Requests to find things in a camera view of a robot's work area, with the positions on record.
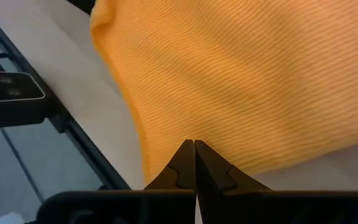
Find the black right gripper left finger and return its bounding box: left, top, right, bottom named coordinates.
left=144, top=139, right=196, bottom=191

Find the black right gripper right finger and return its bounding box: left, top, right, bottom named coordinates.
left=194, top=139, right=272, bottom=224

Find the yellow-orange microfiber towel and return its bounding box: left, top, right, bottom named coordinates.
left=89, top=0, right=358, bottom=184

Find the black table-level camera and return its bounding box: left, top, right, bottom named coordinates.
left=0, top=70, right=47, bottom=129

